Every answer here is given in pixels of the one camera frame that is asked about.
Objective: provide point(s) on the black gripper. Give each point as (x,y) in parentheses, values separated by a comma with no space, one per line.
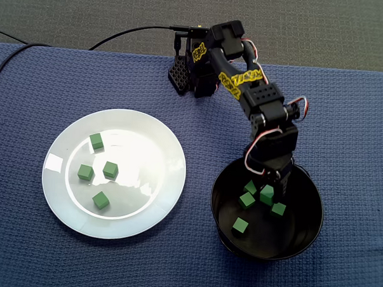
(279,165)

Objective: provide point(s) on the small green cube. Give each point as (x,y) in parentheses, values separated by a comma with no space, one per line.
(100,200)
(247,200)
(110,170)
(96,141)
(240,225)
(278,210)
(250,186)
(266,195)
(85,172)

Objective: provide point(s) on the black round container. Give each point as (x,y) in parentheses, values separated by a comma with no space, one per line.
(269,245)

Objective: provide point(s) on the white round plate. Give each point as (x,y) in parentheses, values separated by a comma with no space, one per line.
(118,223)

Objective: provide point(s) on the blue waffle cloth mat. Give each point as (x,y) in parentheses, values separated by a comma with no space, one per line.
(353,141)

